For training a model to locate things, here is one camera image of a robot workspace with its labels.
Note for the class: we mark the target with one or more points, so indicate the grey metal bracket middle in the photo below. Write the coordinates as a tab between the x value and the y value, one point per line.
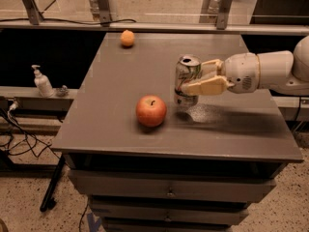
104	11

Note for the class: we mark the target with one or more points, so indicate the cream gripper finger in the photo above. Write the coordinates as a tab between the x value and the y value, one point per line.
211	68
207	87

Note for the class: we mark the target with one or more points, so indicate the grey drawer cabinet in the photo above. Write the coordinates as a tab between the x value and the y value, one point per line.
199	170

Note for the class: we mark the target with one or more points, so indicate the orange fruit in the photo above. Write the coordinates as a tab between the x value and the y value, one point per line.
127	38

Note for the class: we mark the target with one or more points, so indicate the grey metal bracket left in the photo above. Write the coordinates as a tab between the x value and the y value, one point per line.
32	11

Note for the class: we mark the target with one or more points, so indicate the green white 7up can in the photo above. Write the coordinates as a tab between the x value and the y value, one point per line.
188	68

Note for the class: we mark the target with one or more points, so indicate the white soap pump bottle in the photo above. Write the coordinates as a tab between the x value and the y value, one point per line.
42	82

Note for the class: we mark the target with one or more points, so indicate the black metal leg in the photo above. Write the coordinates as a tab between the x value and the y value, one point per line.
48	201

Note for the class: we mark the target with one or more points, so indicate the red apple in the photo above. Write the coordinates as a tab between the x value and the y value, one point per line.
150	111

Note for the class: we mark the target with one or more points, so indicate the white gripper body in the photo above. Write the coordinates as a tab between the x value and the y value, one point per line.
241	72

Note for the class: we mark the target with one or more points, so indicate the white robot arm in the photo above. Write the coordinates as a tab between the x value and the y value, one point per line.
284	72

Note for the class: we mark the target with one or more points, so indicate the small grey metal object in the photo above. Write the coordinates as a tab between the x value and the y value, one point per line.
62	91

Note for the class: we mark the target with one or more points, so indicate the grey metal bracket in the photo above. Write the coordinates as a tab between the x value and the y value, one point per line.
224	7
32	11
104	11

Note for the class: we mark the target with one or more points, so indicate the grey metal bracket right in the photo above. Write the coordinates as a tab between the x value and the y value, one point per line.
224	7

